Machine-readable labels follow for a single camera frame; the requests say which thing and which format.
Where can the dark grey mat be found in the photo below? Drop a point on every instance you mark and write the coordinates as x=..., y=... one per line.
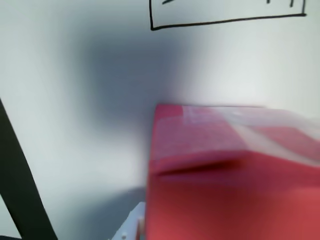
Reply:
x=25, y=187

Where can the white paper sheet marked home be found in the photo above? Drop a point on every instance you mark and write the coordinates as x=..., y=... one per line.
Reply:
x=75, y=75

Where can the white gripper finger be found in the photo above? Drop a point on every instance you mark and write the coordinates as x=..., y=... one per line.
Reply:
x=132, y=227

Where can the red paper box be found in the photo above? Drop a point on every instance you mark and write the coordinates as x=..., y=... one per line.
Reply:
x=225, y=200

